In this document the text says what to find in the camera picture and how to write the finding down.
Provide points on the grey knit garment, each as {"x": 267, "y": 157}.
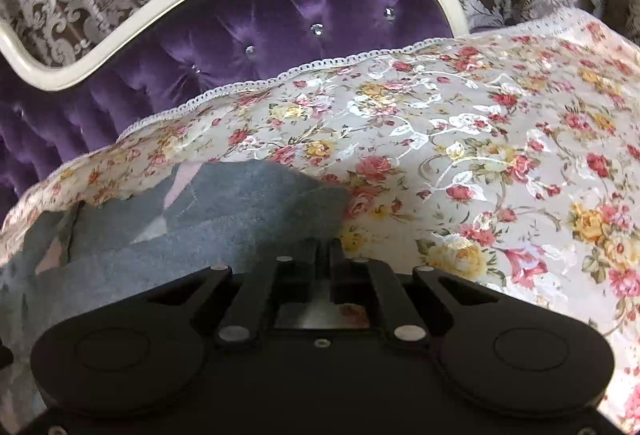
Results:
{"x": 225, "y": 235}

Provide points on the floral blanket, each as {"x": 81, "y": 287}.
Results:
{"x": 450, "y": 140}

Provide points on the purple tufted sofa white frame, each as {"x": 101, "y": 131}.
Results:
{"x": 250, "y": 15}

